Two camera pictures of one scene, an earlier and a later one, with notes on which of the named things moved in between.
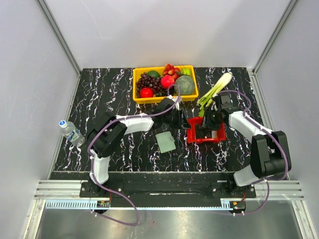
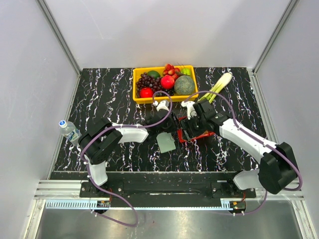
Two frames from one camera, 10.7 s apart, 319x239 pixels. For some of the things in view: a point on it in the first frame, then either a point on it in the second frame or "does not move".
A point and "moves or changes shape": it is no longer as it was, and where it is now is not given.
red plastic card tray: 191,133 moves or changes shape
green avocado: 153,73 does not move
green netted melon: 186,84 does not move
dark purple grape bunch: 145,80 does not move
